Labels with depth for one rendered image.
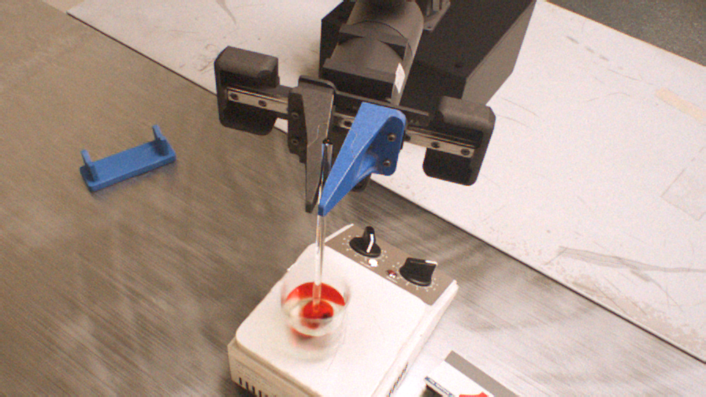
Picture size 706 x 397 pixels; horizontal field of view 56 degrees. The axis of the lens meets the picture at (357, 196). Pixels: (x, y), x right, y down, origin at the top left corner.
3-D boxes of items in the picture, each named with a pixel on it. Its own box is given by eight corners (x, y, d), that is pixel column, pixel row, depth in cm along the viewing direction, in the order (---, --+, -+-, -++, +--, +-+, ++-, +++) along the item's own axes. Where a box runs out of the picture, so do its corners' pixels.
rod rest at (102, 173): (165, 142, 77) (161, 119, 75) (177, 160, 76) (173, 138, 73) (79, 172, 73) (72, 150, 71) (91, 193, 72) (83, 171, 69)
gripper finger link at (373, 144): (407, 112, 41) (395, 176, 46) (351, 98, 41) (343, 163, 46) (382, 193, 37) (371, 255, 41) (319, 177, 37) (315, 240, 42)
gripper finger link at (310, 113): (345, 97, 41) (339, 162, 46) (289, 84, 42) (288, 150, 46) (313, 176, 37) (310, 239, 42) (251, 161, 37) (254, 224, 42)
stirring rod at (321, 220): (313, 310, 53) (325, 134, 38) (320, 313, 53) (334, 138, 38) (310, 317, 53) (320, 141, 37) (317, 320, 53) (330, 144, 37)
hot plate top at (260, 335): (313, 243, 60) (313, 237, 59) (429, 309, 57) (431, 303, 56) (229, 342, 53) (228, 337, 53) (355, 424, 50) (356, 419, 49)
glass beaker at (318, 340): (318, 296, 56) (322, 239, 50) (359, 342, 54) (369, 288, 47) (260, 335, 53) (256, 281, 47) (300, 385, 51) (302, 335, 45)
